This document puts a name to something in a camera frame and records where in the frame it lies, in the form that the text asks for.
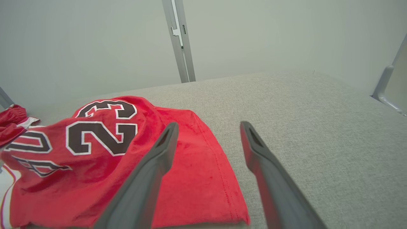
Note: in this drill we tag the red shorts with white stripe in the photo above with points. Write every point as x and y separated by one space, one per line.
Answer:
12 121

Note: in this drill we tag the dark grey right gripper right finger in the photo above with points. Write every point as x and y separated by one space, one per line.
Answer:
279 197

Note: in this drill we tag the red basketball jersey number 23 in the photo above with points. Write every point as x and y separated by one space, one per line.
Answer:
197 178

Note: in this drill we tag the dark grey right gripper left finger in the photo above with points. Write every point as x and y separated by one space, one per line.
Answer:
143 184

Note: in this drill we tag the grey partition post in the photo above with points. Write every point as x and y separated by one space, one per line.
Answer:
181 41

